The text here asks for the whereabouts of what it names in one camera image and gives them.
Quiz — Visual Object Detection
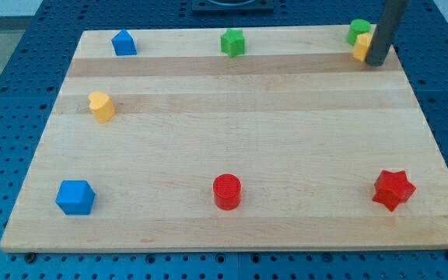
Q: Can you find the red star block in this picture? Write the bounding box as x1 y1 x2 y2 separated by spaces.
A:
372 170 416 212

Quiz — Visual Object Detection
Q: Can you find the blue pentagon block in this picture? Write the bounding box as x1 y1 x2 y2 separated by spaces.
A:
111 29 137 56

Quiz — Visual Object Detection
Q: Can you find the yellow heart block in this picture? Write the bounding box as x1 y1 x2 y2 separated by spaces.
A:
88 92 115 124

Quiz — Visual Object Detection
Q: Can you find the green cylinder block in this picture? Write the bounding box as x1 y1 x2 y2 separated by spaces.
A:
346 19 371 46

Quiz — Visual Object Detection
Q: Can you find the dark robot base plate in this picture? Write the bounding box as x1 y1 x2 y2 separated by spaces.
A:
191 0 275 13

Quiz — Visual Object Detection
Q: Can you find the blue cube block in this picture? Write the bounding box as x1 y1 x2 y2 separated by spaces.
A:
55 180 96 215

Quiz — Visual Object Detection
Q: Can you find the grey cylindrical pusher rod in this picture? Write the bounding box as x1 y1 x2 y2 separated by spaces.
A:
365 0 410 67

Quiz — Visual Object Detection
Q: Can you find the red cylinder block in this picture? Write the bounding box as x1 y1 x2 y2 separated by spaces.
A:
212 173 242 211

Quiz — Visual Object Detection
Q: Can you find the wooden board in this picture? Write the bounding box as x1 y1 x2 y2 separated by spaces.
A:
0 25 448 253

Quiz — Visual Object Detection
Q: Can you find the green star block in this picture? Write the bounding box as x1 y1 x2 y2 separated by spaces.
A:
220 28 246 58

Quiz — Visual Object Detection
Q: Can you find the yellow hexagon block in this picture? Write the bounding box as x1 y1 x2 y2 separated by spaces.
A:
352 33 373 62

